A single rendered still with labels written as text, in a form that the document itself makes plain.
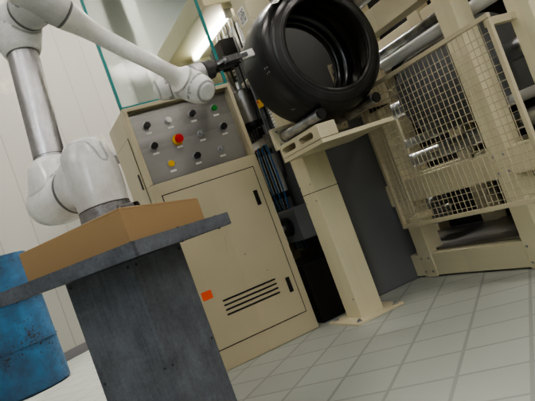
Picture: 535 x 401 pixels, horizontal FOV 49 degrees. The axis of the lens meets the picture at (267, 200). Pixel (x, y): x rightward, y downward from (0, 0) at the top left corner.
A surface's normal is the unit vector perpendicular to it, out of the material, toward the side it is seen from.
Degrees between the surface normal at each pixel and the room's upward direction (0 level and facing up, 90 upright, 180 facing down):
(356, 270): 90
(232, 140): 90
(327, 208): 90
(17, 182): 90
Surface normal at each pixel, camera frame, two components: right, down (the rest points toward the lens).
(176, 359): 0.85, -0.33
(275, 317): 0.39, -0.17
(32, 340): 0.74, -0.29
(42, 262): -0.40, 0.12
